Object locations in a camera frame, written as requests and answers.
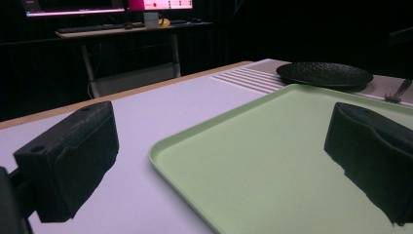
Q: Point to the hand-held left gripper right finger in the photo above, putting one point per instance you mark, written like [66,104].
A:
[373,151]

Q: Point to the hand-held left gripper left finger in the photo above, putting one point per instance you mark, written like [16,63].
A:
[69,159]

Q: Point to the dark metal fork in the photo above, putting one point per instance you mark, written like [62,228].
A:
[398,92]

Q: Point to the black textured plate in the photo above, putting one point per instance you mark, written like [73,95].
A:
[324,74]

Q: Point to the light green tray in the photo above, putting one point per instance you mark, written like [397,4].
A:
[259,162]

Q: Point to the background desk with metal legs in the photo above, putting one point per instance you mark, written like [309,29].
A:
[130,48]

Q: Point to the black keyboard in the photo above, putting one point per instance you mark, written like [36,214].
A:
[87,28]

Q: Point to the striped grey placemat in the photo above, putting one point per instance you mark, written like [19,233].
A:
[250,78]

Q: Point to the computer monitor with dark screen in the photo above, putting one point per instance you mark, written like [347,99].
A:
[73,7]

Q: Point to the yellow object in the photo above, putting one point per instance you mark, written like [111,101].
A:
[164,22]

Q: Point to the computer monitor with pink screen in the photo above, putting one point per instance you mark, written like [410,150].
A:
[160,4]

